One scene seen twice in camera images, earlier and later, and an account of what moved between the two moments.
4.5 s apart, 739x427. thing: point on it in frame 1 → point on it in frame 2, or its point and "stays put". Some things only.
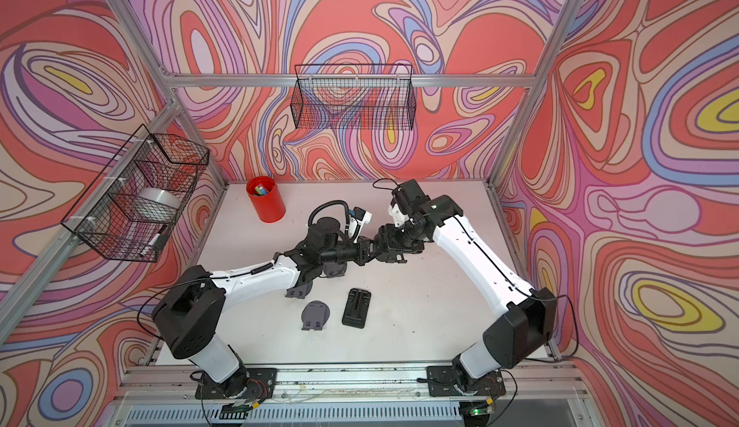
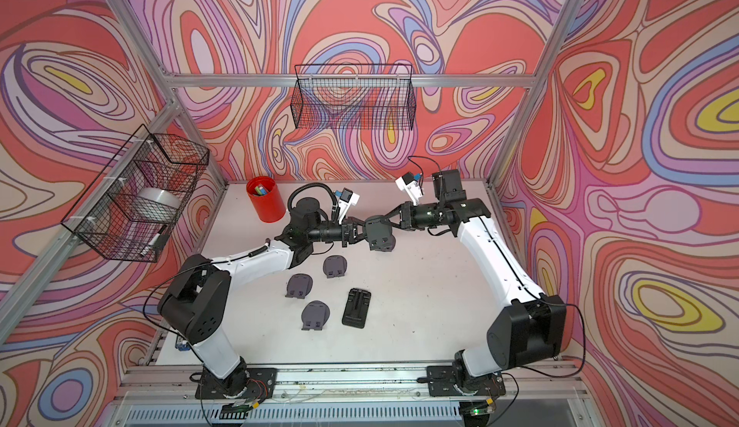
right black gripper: (387, 241) → (401, 211)
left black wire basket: (131, 210) stays put
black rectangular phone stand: (356, 308) stays put
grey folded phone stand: (300, 291) stays put
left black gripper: (362, 249) → (351, 225)
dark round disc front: (315, 314) stays put
